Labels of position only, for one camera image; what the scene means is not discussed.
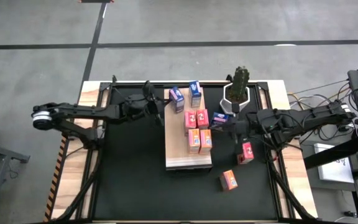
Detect orange Mini-Wheats cereal box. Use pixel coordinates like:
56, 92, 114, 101
219, 169, 239, 192
200, 129, 213, 155
187, 128, 201, 154

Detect black-framed wooden shelf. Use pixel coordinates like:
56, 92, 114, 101
164, 86, 213, 170

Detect white board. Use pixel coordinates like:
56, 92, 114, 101
313, 142, 356, 184

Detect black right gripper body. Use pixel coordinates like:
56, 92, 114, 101
228, 103, 257, 156

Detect black table frame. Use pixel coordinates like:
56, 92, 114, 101
50, 74, 318, 224

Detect red Froot Loops cereal box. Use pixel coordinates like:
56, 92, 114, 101
184, 110, 198, 131
236, 142, 255, 165
196, 108, 210, 129

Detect black beam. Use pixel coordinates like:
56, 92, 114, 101
303, 135, 358, 170

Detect blue Frosted Flakes cereal box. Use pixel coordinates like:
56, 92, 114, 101
210, 111, 230, 127
168, 86, 185, 113
188, 80, 203, 108

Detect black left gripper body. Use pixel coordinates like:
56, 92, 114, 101
141, 80, 165, 127

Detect yellow-black hazard tape strip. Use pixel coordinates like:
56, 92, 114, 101
44, 133, 70, 222

